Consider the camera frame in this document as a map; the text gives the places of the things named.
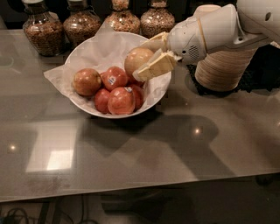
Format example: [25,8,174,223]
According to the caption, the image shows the rear stack of paper bowls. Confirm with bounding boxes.
[193,4,220,18]

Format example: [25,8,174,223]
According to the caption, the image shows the red apple with sticker centre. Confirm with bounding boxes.
[101,66,129,91]

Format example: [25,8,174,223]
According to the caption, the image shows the glass jar of granola left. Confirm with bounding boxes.
[22,0,66,57]

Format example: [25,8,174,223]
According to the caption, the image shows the black mat under bowls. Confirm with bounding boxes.
[187,45,280,96]

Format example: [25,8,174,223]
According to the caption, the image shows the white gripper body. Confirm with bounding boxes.
[167,16,207,65]

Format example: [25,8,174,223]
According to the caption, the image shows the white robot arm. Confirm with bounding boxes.
[133,0,280,81]

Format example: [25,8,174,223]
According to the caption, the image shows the red apple front right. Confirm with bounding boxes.
[129,84,144,110]

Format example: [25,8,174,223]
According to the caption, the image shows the red apple with sticker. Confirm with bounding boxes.
[101,66,129,91]
[108,87,135,115]

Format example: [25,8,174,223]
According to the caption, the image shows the white paper bowl liner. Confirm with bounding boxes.
[43,24,172,107]

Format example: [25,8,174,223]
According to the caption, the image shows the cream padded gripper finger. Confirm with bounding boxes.
[132,49,181,81]
[140,31,168,52]

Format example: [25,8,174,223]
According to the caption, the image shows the white ceramic bowl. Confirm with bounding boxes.
[62,31,171,118]

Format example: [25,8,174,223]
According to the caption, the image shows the glass jar of cereal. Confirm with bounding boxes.
[63,0,102,48]
[105,0,140,34]

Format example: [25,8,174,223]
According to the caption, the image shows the small red apple front left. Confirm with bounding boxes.
[94,88,110,114]

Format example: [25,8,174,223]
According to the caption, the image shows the yellowish red apple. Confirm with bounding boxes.
[124,47,154,76]

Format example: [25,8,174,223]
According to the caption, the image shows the red apple front with sticker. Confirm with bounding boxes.
[108,87,135,115]

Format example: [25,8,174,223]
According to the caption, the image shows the black cables under table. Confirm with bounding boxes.
[0,195,100,224]

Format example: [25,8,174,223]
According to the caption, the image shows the red apple far left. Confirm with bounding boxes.
[73,68,102,96]

